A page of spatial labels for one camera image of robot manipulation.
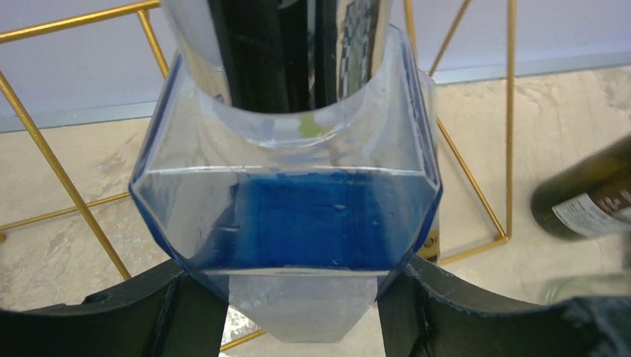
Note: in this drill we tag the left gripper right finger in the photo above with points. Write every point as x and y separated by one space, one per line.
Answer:
427 311

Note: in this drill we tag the dark green wine bottle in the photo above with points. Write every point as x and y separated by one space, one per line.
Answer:
589 199

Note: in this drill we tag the clear bottle dark label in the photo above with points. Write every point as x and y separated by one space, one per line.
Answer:
609 284

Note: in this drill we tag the gold wire wine rack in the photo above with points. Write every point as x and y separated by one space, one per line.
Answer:
141 9

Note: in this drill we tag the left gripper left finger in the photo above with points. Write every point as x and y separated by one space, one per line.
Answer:
160 312

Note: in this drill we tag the tall blue gradient bottle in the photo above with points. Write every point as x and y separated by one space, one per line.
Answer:
289 166

